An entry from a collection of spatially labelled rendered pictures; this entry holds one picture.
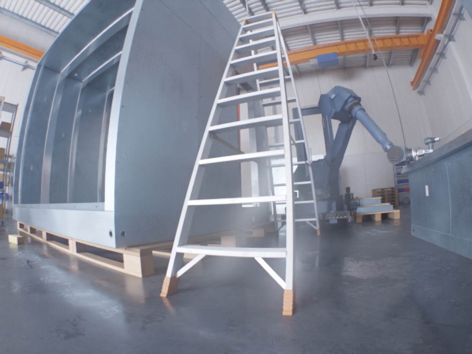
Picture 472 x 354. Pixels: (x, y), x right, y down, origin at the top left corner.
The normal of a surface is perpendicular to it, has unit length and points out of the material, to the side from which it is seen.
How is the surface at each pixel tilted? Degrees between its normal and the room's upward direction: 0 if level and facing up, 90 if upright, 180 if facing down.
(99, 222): 90
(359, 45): 90
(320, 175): 90
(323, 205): 90
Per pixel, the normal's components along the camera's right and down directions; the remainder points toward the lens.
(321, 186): 0.27, 0.45
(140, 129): 0.90, -0.09
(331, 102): 0.30, -0.19
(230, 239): -0.44, -0.11
